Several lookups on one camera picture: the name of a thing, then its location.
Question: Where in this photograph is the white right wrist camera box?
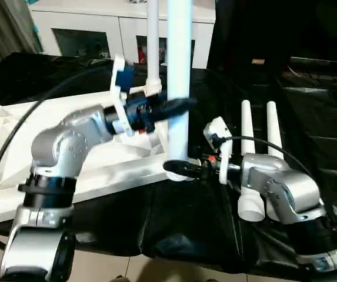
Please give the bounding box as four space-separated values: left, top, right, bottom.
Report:
203 116 234 186

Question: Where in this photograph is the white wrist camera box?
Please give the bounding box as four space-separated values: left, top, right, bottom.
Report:
109 55 136 137
203 116 234 186

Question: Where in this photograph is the white cabinet with glass doors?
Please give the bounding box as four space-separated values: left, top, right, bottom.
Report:
26 0 216 69

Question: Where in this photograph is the white plastic table top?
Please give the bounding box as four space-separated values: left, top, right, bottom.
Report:
0 82 188 228

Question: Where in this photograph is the white plastic table leg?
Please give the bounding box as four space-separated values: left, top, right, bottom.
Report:
146 0 164 98
265 100 284 157
236 99 268 223
166 0 194 178

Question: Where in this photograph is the black plastic mat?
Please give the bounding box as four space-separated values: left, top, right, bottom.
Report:
0 52 337 276

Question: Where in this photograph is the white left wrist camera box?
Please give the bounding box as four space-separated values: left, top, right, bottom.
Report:
109 55 136 137

